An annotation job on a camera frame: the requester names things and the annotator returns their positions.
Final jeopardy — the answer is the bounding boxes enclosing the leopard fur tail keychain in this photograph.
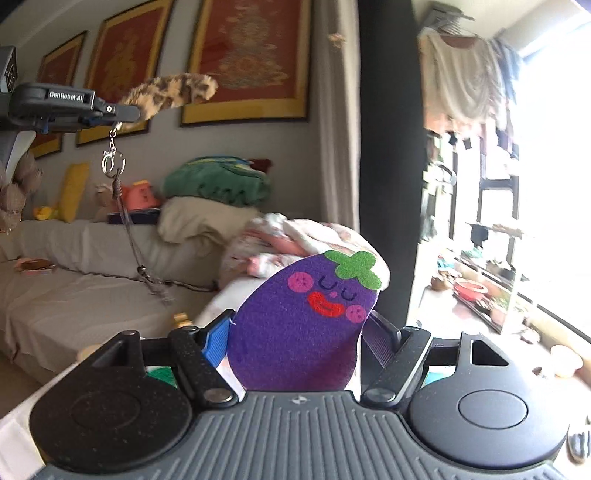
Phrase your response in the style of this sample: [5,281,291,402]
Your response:
[101,73,218,306]

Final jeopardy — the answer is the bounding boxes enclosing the purple eggplant felt sponge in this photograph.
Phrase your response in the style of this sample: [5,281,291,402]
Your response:
[226,250,382,392]

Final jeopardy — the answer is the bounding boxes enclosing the framed red artwork left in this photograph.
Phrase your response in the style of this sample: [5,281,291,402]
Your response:
[31,31,87,158]

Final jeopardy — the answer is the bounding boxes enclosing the framed red artwork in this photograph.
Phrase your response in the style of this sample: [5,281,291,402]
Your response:
[180,0,312,126]
[31,31,87,158]
[84,0,174,103]

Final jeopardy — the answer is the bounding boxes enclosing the framed red artwork middle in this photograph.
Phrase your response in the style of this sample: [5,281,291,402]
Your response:
[84,0,174,103]

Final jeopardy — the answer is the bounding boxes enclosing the yellow cushion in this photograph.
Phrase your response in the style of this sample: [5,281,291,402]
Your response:
[57,163,90,223]

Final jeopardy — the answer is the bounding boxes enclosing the orange plush toy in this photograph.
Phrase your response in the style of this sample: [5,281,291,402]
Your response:
[94,180,161,221]

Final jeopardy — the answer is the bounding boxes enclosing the red plastic basin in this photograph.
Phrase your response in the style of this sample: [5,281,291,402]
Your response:
[454,278,488,302]

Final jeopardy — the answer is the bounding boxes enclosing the yellow duck toy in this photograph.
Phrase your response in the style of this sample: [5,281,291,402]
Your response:
[33,206,60,221]

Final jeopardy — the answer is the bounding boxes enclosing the black tablet on sofa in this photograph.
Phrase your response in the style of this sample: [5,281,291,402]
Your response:
[107,208,160,225]

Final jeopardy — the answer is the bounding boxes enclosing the metal shoe rack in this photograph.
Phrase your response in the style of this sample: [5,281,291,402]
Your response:
[432,222,527,334]

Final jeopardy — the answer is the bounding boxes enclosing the cream pillow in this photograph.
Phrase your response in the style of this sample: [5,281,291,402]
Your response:
[157,197,262,257]

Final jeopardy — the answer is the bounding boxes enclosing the pink floral blanket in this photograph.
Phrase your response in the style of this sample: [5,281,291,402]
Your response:
[218,213,390,288]

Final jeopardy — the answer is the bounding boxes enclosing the green folded blanket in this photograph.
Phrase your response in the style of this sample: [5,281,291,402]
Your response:
[161,156,270,207]

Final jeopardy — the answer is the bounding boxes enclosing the beige sofa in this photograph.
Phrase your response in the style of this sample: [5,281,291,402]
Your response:
[0,216,260,384]

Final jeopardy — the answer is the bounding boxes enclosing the framed red artwork right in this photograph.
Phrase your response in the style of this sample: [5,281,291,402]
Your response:
[180,0,312,126]

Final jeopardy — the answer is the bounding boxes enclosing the hanging grey clothes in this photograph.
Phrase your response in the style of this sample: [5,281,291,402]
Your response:
[418,28,523,157]

